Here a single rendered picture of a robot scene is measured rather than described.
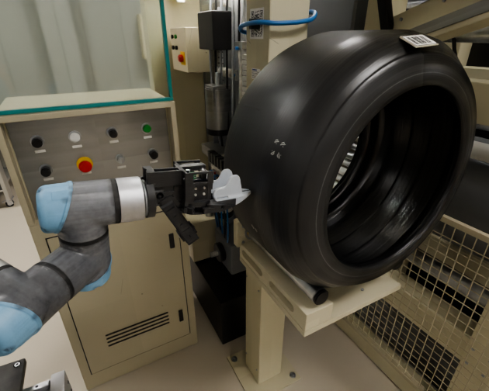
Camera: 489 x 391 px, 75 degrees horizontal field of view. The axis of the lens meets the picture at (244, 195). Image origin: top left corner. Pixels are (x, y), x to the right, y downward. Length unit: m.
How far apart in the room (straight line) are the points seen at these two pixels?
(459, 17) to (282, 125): 0.60
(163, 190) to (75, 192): 0.13
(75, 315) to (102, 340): 0.20
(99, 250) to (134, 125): 0.74
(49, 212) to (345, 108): 0.48
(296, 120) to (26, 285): 0.47
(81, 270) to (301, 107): 0.45
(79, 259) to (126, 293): 0.96
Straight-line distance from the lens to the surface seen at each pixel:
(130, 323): 1.63
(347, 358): 1.90
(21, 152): 1.25
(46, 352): 2.12
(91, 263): 0.58
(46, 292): 0.53
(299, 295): 0.89
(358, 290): 1.04
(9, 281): 0.54
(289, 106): 0.59
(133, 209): 0.54
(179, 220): 0.59
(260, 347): 1.54
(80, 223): 0.54
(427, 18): 1.09
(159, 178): 0.55
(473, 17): 1.03
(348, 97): 0.58
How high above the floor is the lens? 1.48
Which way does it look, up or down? 27 degrees down
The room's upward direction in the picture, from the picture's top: straight up
